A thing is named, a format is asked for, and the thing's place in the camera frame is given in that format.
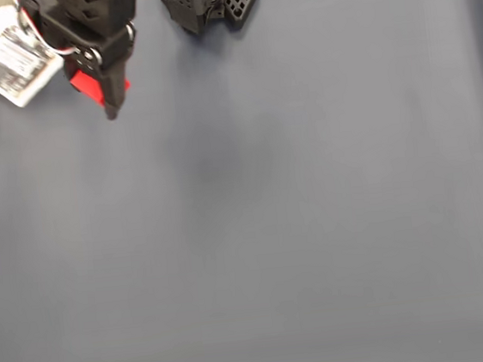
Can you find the red cube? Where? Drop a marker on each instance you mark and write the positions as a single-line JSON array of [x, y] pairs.
[[85, 87]]

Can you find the dark blue-grey table mat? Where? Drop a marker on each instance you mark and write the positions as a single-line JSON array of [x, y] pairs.
[[315, 225]]

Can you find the white camera circuit board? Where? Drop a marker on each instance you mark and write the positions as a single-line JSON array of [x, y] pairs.
[[13, 66]]

